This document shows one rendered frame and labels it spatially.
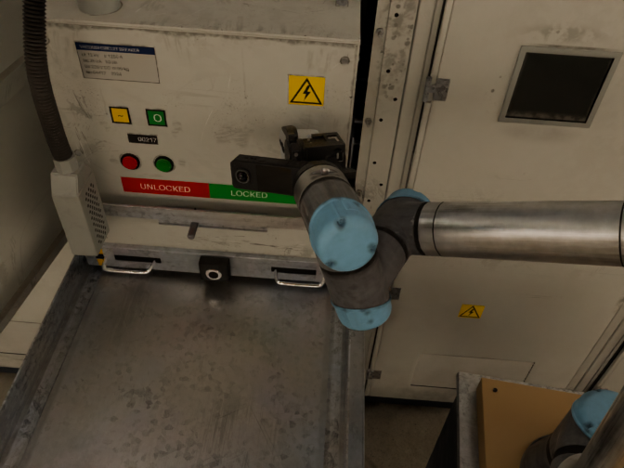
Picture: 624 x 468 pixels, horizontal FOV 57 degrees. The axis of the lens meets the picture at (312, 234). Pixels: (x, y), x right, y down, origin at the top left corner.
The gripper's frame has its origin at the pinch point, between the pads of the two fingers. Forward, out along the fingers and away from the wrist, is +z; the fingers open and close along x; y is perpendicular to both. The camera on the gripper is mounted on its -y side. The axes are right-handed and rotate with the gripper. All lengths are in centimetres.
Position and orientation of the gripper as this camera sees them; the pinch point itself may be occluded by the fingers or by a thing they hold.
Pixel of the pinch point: (281, 137)
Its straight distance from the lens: 96.3
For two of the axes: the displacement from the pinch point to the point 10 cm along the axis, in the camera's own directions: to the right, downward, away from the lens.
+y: 9.8, -1.1, 1.7
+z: -2.0, -4.9, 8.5
